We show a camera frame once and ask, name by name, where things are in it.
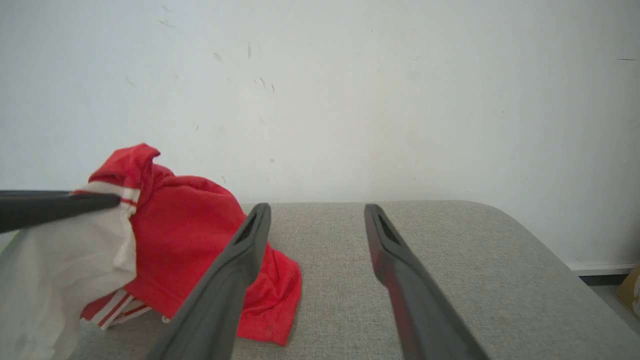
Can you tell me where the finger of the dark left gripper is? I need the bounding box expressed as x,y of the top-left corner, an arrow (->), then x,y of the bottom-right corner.
0,189 -> 122,234

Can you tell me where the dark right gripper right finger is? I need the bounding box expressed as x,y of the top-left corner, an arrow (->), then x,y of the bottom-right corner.
364,203 -> 491,360

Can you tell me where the white baseboard strip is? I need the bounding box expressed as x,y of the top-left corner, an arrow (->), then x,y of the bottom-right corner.
565,261 -> 640,277

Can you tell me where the red shirt with white sleeves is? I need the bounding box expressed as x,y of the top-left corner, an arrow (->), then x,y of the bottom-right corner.
0,143 -> 303,360

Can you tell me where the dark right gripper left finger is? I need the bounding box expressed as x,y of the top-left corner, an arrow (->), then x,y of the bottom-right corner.
146,202 -> 272,360

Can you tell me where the brown cardboard box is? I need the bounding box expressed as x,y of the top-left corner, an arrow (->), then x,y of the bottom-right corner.
615,264 -> 640,321

